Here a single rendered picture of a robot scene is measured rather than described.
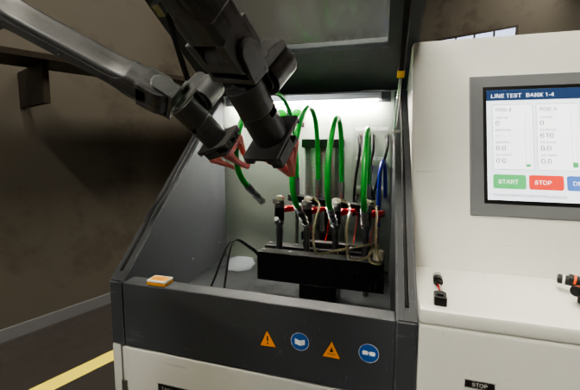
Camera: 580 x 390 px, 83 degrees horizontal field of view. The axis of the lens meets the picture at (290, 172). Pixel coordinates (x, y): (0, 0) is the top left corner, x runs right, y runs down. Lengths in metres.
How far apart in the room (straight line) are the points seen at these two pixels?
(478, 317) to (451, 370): 0.11
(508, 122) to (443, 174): 0.20
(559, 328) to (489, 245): 0.25
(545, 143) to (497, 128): 0.11
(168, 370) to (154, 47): 2.65
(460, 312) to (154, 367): 0.69
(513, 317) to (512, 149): 0.40
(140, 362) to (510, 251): 0.91
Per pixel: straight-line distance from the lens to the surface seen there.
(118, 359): 1.02
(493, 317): 0.72
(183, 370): 0.92
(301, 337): 0.75
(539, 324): 0.74
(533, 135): 0.97
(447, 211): 0.90
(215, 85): 0.76
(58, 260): 2.90
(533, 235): 0.95
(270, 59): 0.51
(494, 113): 0.96
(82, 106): 2.85
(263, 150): 0.53
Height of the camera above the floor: 1.29
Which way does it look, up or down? 6 degrees down
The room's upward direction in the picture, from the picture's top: straight up
